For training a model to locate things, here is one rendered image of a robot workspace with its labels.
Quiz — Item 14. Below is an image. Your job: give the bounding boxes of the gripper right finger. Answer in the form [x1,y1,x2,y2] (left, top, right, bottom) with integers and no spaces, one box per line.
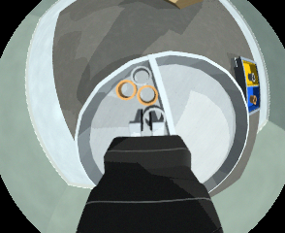
[149,110,164,136]

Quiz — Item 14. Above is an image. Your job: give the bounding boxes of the grey metal sleeve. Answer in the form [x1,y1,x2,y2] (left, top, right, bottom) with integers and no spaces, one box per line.
[142,105,166,129]
[131,66,152,86]
[247,73,255,82]

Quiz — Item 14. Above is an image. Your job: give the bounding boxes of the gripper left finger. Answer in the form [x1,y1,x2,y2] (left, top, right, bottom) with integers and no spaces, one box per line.
[129,109,143,137]

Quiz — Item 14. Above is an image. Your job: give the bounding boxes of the bronze bushing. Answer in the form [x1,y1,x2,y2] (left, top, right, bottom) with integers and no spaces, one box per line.
[249,95,257,104]
[116,80,137,100]
[137,85,158,106]

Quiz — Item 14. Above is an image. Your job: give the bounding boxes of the grey rectangular tray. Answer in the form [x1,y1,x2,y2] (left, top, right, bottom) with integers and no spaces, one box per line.
[231,56,261,115]

